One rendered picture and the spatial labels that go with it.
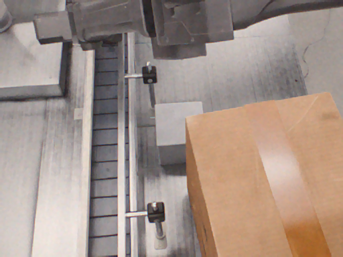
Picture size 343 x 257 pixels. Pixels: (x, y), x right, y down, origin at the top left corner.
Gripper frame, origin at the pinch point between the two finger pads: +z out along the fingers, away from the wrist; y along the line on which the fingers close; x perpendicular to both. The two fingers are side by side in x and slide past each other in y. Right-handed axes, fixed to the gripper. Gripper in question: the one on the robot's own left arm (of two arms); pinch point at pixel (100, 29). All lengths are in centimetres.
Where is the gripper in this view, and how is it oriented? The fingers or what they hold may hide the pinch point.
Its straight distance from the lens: 107.2
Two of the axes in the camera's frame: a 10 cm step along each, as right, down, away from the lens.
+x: 0.5, 9.9, 1.2
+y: -9.9, 0.7, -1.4
